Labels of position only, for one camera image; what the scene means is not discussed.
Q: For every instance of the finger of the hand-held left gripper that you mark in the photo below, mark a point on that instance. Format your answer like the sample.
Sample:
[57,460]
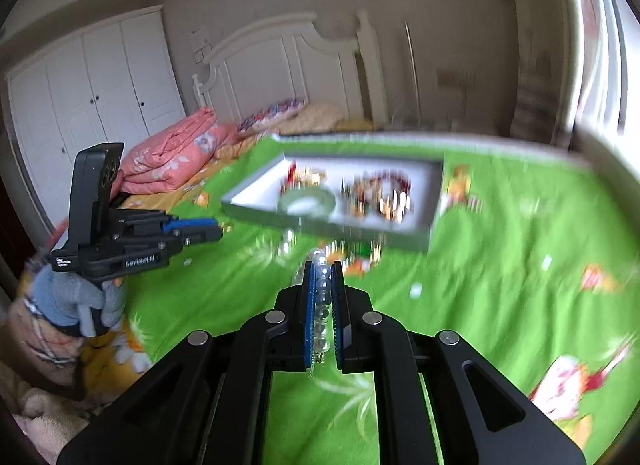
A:
[197,223]
[205,235]

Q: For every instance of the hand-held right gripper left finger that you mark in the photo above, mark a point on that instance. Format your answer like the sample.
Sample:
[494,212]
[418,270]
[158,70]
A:
[310,317]

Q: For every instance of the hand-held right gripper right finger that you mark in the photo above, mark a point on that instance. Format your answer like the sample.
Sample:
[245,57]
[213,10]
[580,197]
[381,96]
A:
[339,317]

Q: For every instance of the gold bangle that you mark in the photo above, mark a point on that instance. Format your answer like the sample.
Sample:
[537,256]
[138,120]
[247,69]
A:
[395,207]

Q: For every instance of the grey jewelry box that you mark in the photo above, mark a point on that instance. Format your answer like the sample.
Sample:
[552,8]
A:
[427,180]

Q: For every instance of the person's left forearm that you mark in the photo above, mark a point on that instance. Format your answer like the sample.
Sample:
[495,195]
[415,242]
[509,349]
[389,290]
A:
[45,350]

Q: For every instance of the person's left hand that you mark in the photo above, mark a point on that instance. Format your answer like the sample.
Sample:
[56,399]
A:
[65,300]

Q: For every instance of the pink floral quilt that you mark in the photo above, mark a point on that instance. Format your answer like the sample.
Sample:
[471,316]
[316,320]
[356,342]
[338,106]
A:
[170,155]

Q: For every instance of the white wardrobe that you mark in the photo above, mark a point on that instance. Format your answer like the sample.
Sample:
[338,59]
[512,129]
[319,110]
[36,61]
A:
[100,95]

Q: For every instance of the pale green jade bangle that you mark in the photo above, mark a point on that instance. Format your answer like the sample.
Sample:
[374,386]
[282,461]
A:
[326,203]

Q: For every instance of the floral embroidered pillow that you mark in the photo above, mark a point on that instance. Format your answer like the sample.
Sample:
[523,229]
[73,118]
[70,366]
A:
[272,112]

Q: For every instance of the green printed cloth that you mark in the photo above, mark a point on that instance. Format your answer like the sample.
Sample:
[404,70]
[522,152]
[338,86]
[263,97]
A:
[475,270]

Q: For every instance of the cream pillow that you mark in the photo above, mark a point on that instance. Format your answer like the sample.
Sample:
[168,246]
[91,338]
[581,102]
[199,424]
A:
[325,117]

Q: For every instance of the white bed headboard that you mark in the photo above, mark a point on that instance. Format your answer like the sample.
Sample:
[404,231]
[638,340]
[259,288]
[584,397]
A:
[280,60]

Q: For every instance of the beige fleece cloth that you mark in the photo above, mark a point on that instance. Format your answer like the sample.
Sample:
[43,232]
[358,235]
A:
[35,420]

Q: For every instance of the white wall switch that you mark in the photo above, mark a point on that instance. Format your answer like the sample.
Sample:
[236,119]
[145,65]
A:
[201,47]

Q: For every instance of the white wall socket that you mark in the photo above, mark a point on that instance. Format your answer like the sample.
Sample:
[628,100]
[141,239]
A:
[456,80]

